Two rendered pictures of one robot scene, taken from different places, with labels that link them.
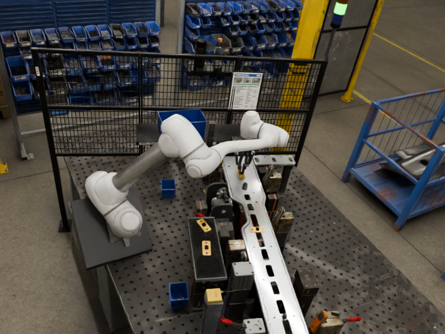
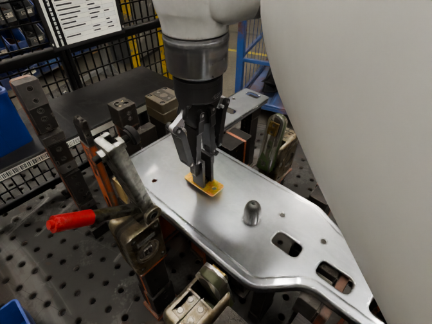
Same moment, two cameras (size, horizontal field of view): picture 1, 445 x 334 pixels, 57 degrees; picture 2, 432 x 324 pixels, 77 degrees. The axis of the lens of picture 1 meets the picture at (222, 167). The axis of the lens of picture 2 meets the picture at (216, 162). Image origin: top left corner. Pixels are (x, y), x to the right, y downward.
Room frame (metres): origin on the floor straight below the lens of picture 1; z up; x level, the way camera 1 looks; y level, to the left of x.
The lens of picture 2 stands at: (1.69, 0.07, 1.43)
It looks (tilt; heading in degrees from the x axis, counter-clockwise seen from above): 43 degrees down; 327
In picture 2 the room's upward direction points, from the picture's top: straight up
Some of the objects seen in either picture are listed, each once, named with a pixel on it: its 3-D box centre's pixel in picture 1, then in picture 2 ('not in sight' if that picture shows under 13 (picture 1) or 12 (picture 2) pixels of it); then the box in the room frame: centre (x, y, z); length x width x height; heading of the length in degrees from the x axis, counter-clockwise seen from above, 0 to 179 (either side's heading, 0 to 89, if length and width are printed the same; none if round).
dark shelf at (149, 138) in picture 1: (200, 134); (20, 139); (2.40, 0.18, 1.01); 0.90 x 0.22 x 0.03; 105
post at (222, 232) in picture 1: (220, 257); not in sight; (1.43, -0.06, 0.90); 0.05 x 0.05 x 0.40; 15
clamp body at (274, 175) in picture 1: (269, 195); (272, 186); (2.03, -0.34, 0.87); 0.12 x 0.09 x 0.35; 105
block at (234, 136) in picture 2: (261, 185); (230, 175); (2.15, -0.28, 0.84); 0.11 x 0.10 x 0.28; 105
